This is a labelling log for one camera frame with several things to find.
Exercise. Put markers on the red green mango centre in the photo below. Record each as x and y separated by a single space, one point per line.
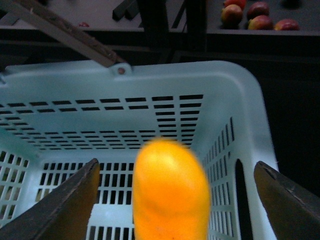
260 22

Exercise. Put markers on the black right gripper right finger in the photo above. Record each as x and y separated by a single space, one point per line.
293 211

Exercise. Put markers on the red mango right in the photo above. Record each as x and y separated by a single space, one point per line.
287 25

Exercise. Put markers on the dark red mango upper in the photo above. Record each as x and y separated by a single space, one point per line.
260 8

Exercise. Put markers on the orange yellow mango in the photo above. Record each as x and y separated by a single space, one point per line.
170 193

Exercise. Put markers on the red green mango left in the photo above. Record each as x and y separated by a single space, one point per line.
231 15

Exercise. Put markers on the black shelf post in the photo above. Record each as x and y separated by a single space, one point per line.
154 19

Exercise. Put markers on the light blue plastic basket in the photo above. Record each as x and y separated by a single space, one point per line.
56 117

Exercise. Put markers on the red mango top edge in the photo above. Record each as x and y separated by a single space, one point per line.
240 3

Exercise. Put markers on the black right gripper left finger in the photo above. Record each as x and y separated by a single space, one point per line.
61 215

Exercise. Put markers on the red green mango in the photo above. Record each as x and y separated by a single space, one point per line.
260 22
231 15

